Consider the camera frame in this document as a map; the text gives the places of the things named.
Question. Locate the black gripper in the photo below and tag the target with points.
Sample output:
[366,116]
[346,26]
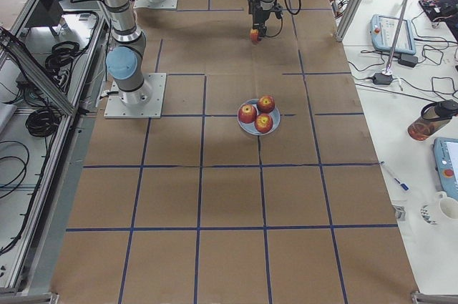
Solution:
[259,7]

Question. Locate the red yellow apple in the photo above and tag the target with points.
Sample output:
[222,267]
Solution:
[254,36]

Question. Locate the red apple on plate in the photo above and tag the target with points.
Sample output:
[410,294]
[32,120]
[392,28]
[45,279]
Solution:
[263,123]
[266,104]
[247,113]

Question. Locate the light blue plate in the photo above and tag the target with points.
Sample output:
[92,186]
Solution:
[250,129]

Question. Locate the blue teach pendant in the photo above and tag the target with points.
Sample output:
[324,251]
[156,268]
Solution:
[383,29]
[445,154]

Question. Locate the black power adapter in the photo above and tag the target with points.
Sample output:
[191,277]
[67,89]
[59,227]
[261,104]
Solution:
[382,79]

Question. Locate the silver rod green tip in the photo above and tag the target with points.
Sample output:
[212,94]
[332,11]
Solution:
[387,71]

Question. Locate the brown water bottle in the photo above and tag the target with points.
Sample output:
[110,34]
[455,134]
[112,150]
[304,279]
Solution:
[432,118]

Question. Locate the blue white pen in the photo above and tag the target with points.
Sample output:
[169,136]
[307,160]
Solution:
[400,183]

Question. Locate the white mug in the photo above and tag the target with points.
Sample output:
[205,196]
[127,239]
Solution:
[443,209]

